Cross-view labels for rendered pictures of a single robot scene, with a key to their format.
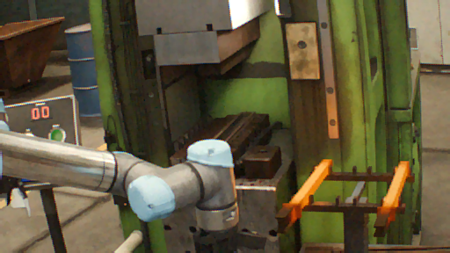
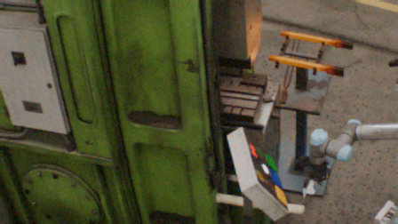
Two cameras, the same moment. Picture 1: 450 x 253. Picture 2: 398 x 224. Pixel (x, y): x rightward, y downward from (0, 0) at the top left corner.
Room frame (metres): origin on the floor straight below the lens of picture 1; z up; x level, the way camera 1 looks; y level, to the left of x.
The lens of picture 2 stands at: (2.26, 2.87, 3.51)
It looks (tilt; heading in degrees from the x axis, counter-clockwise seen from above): 43 degrees down; 266
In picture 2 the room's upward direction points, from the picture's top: 4 degrees counter-clockwise
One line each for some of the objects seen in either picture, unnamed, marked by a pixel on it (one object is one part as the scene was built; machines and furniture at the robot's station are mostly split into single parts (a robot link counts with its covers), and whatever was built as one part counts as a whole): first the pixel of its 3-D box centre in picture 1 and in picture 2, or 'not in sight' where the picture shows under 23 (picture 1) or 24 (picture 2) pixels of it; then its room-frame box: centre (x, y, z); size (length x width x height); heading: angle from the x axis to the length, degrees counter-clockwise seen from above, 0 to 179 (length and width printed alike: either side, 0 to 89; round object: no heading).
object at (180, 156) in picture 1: (223, 142); (217, 100); (2.14, 0.01, 0.96); 0.42 x 0.20 x 0.09; 159
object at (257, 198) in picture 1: (248, 214); (221, 131); (2.13, -0.04, 0.69); 0.56 x 0.38 x 0.45; 159
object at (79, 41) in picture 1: (97, 68); not in sight; (6.68, 1.24, 0.44); 0.59 x 0.59 x 0.88
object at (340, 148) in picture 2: not in sight; (340, 148); (1.67, 0.71, 1.23); 0.11 x 0.11 x 0.08; 52
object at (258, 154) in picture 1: (263, 162); (254, 83); (1.94, -0.10, 0.95); 0.12 x 0.08 x 0.06; 159
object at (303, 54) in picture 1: (303, 51); not in sight; (1.96, -0.25, 1.27); 0.09 x 0.02 x 0.17; 69
